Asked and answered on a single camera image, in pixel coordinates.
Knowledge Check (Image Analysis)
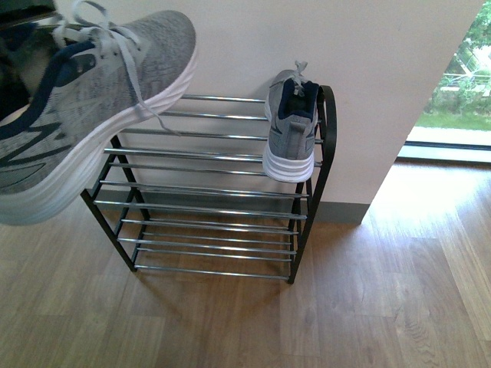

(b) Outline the black metal shoe rack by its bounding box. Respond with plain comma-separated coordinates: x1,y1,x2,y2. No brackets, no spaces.
81,86,337,283

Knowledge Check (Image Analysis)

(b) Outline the grey knit sneaker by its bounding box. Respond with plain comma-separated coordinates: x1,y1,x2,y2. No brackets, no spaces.
262,61,319,183
1,1,196,225

